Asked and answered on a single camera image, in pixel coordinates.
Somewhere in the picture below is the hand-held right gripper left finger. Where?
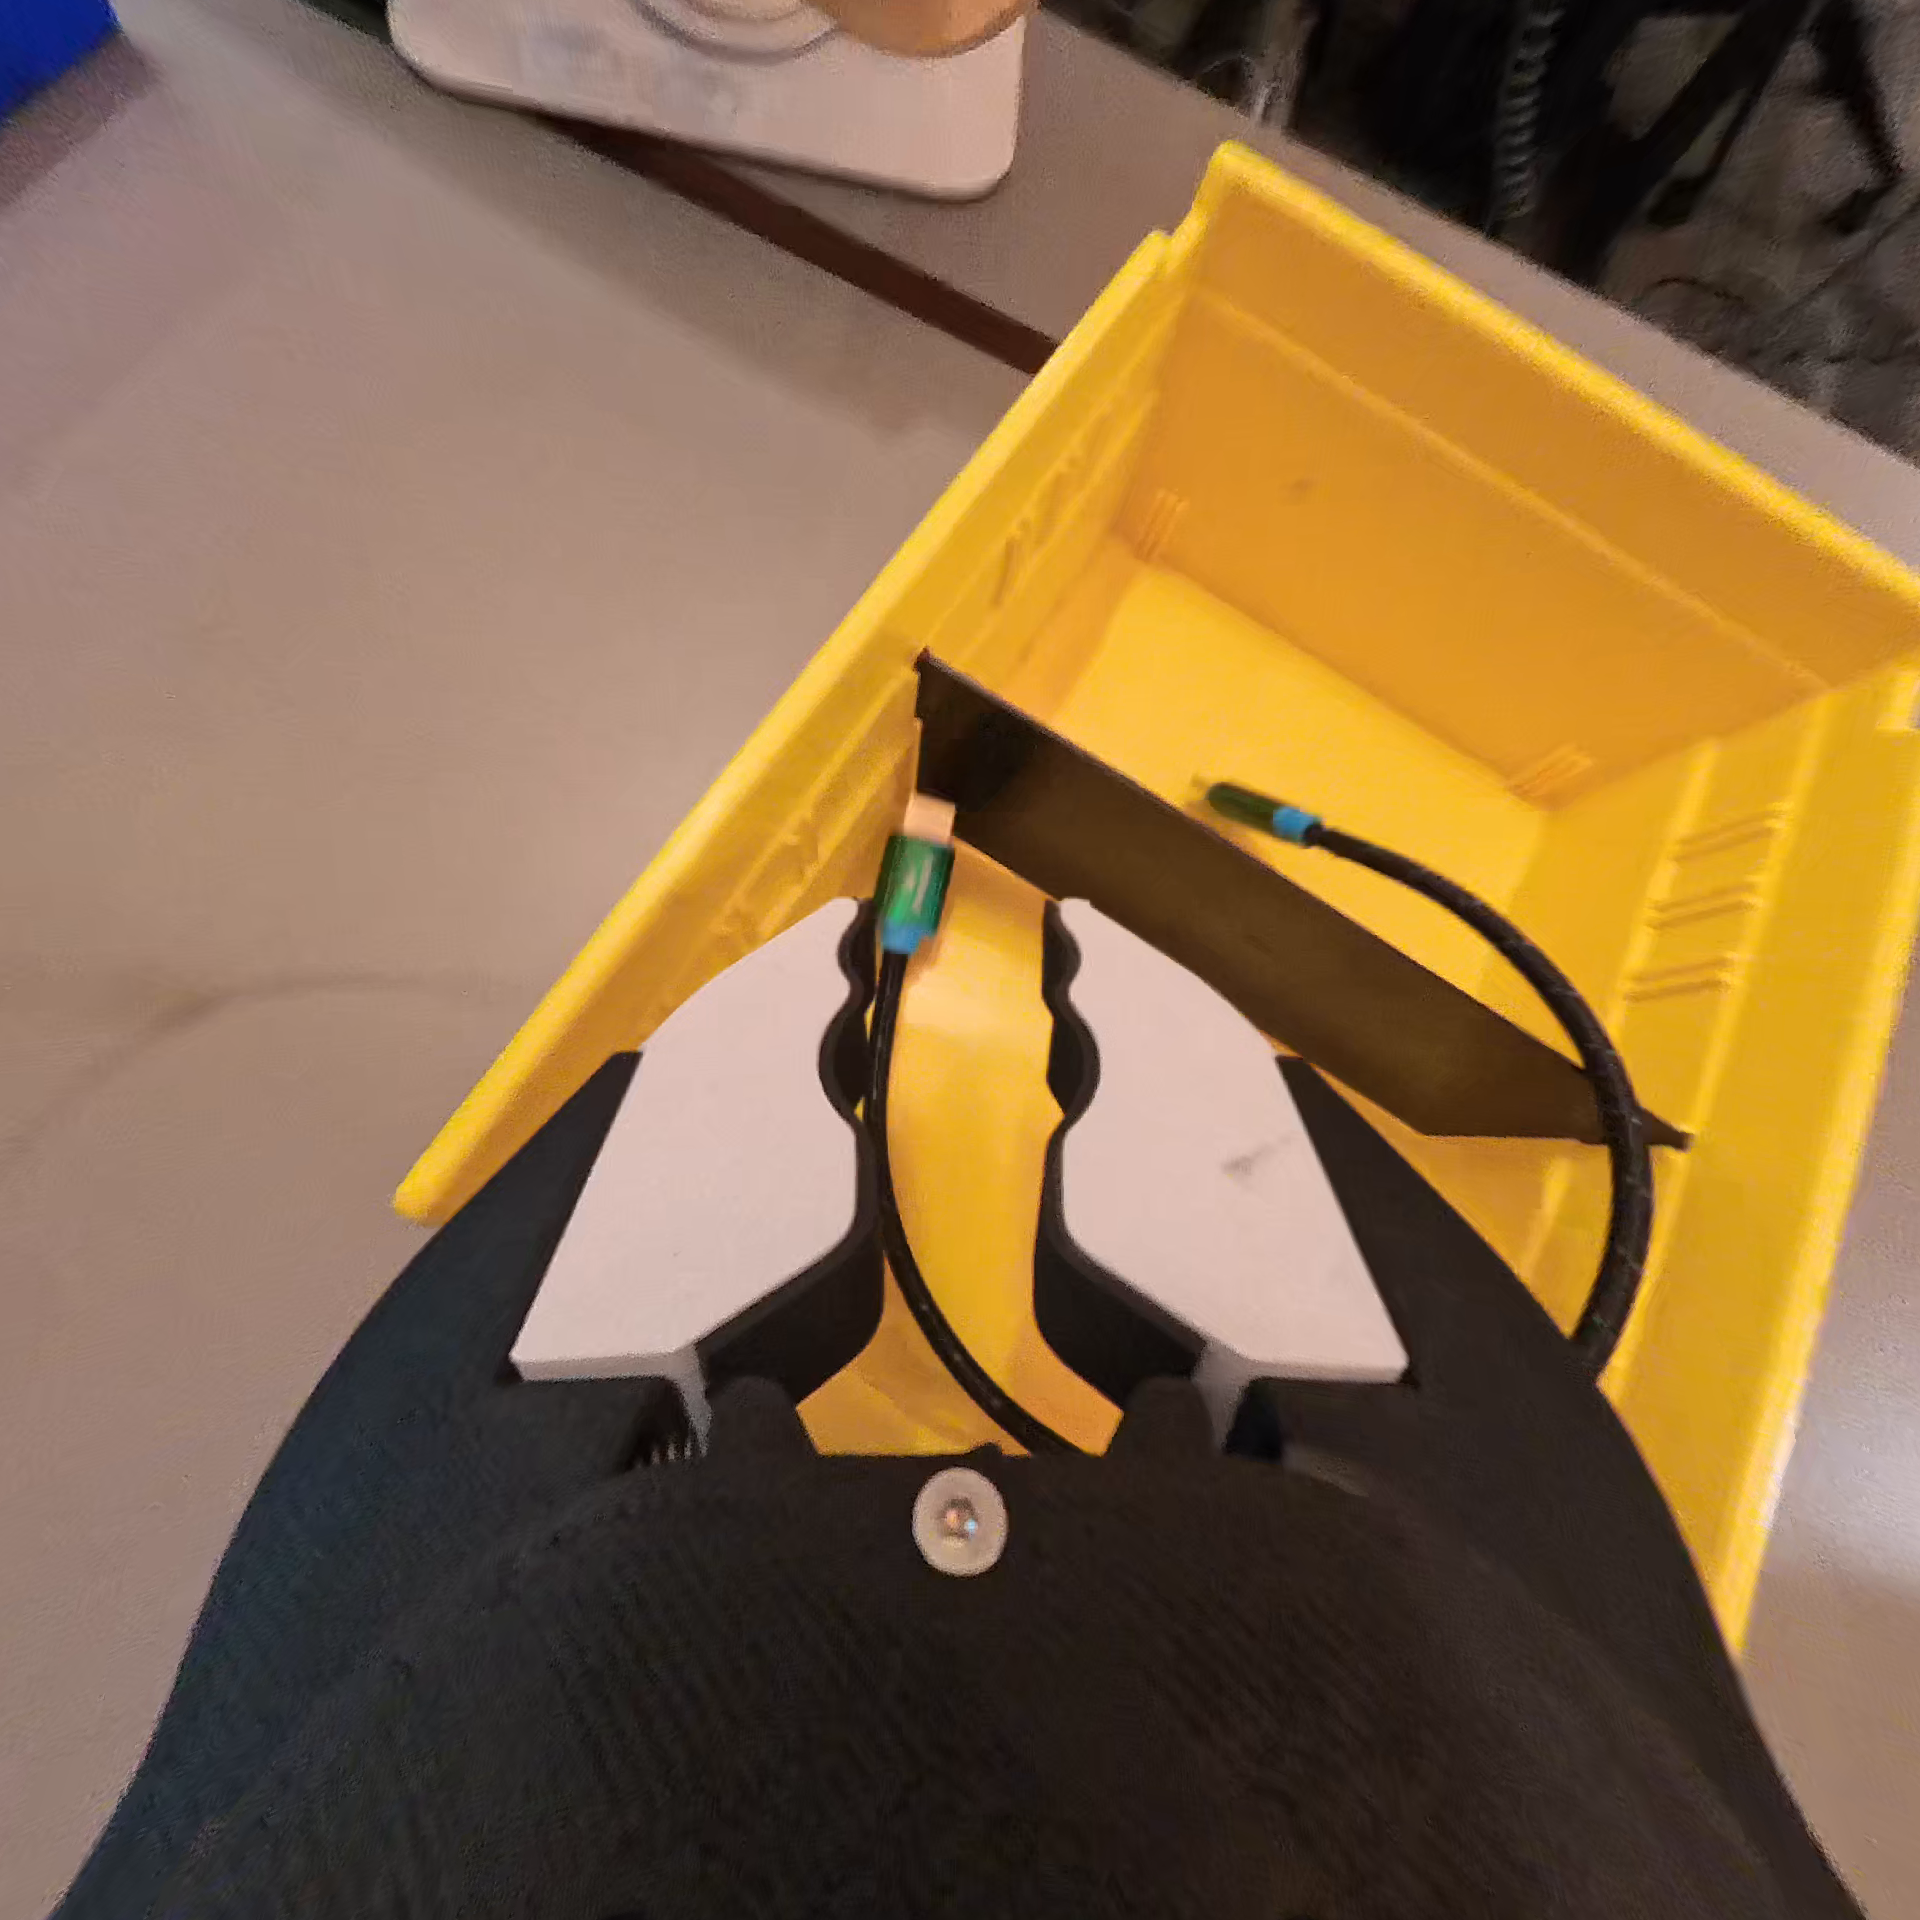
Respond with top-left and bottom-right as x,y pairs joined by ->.
508,897 -> 903,1450

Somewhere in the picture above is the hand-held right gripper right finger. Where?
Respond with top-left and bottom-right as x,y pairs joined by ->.
1030,897 -> 1415,1453

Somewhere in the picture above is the black cable with green plugs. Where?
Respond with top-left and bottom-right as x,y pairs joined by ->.
862,777 -> 1660,1457

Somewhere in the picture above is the yellow plastic bin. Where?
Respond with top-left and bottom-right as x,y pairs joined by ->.
394,141 -> 1920,1653

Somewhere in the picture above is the blue plastic bin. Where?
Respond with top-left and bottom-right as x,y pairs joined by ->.
0,0 -> 122,114

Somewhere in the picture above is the grey desk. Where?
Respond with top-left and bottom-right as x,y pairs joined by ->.
0,0 -> 1920,1920

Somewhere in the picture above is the black bin divider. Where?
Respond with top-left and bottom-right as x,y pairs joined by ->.
915,649 -> 1694,1154

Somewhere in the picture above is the white stand base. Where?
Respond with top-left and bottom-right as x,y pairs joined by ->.
386,0 -> 1029,201

